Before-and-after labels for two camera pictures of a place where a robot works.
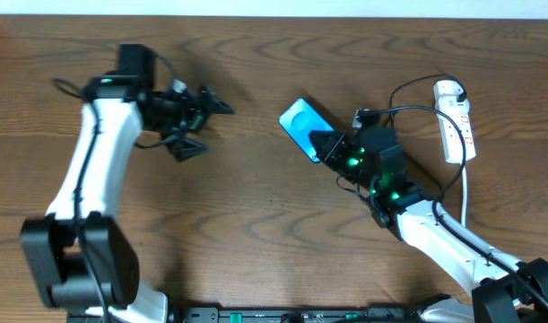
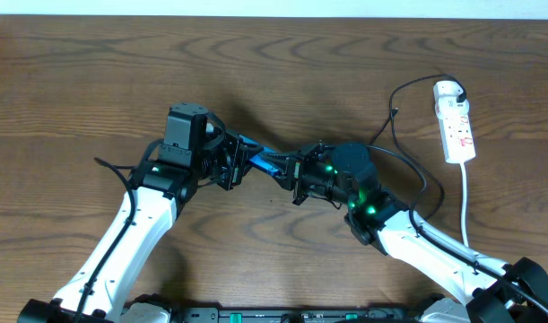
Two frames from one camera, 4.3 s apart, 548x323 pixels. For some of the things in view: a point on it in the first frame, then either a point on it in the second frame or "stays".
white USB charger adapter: (446, 92) stays
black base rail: (302, 315) stays
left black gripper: (195, 119) → (233, 161)
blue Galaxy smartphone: (301, 120) → (261, 161)
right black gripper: (341, 150) → (300, 175)
